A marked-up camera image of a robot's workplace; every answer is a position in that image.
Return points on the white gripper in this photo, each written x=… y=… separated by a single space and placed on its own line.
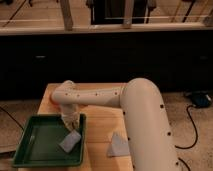
x=71 y=119

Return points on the grey sponge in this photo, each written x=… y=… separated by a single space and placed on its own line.
x=70 y=141

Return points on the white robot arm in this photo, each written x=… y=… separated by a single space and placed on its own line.
x=150 y=141

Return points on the green plastic tray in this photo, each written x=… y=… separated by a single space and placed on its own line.
x=39 y=145

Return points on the orange round object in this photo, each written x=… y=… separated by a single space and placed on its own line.
x=52 y=101

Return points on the grey folded cloth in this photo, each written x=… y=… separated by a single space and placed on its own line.
x=118 y=146

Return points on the black power adapter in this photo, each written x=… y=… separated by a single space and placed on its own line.
x=201 y=100

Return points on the dark cabinet behind rail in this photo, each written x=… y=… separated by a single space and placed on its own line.
x=112 y=11

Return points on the left wooden post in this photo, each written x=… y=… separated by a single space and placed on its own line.
x=66 y=13

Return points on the wooden post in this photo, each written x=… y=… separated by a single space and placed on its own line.
x=128 y=13
x=66 y=13

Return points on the right wooden post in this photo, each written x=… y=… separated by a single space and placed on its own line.
x=128 y=13

